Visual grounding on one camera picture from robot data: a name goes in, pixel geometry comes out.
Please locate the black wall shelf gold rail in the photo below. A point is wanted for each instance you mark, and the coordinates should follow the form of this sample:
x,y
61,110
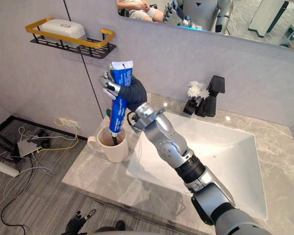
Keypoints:
x,y
98,52

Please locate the green toothbrush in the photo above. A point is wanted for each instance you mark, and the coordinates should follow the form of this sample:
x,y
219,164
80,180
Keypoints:
x,y
108,113

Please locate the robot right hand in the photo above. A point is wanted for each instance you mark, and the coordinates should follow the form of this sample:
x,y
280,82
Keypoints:
x,y
134,94

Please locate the white plastic box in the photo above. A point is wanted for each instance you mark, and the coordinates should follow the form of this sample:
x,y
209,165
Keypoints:
x,y
63,29

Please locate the blue toothpaste tube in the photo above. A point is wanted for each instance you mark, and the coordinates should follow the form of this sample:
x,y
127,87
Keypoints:
x,y
123,78

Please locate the robot right arm silver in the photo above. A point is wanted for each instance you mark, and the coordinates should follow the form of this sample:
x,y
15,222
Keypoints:
x,y
166,142

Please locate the wall mirror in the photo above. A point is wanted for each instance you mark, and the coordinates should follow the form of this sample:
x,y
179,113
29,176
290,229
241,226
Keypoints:
x,y
247,14

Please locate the white wall outlet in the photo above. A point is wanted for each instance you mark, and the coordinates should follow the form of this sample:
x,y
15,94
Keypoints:
x,y
72,123

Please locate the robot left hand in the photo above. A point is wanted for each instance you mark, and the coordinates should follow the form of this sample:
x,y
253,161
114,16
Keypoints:
x,y
74,226

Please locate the robot dark foot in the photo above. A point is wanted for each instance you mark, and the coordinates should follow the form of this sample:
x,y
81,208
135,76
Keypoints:
x,y
120,225

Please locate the white sink basin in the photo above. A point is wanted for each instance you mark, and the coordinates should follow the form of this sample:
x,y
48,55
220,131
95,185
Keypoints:
x,y
223,147

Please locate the cream ceramic mug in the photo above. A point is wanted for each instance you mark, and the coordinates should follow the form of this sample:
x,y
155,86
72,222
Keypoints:
x,y
115,151

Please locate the black power adapter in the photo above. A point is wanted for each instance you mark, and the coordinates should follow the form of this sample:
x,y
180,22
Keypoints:
x,y
42,138

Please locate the white flowers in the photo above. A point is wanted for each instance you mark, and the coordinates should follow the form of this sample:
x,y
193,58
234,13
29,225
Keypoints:
x,y
197,89

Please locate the white power strip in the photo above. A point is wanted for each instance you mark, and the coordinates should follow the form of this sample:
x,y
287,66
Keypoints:
x,y
3,167

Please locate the person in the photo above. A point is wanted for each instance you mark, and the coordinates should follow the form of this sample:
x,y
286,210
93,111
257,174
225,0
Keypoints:
x,y
137,11

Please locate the black faucet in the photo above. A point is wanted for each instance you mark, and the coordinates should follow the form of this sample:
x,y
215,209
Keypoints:
x,y
210,104

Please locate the small black vase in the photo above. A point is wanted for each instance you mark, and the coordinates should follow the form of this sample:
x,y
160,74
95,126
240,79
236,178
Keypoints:
x,y
189,107

